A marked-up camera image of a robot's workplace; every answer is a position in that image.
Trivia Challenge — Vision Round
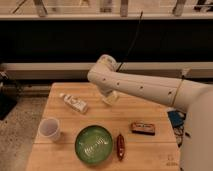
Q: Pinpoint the black cable to wall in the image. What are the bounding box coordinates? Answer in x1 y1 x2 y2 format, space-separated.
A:
115 10 145 73

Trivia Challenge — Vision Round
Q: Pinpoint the white plastic bottle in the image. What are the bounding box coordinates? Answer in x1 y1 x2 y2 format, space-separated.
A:
59 93 88 113

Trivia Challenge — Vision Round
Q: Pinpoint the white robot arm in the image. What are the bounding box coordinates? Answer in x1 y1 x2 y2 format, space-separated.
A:
87 54 213 171

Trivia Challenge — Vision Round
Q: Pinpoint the green ceramic bowl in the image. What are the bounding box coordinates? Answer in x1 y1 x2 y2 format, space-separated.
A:
75 125 114 165

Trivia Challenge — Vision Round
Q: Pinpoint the brown rectangular snack bar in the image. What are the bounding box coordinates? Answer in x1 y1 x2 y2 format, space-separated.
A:
130 122 155 135

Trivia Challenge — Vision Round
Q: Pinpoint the dark object at left edge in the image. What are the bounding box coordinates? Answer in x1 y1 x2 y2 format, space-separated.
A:
0 71 22 121

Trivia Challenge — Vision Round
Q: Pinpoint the white plastic cup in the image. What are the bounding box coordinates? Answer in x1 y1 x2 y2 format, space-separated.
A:
38 118 61 142

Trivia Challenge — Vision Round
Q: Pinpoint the blue box on floor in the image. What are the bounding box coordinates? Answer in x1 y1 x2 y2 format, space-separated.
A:
168 111 185 128

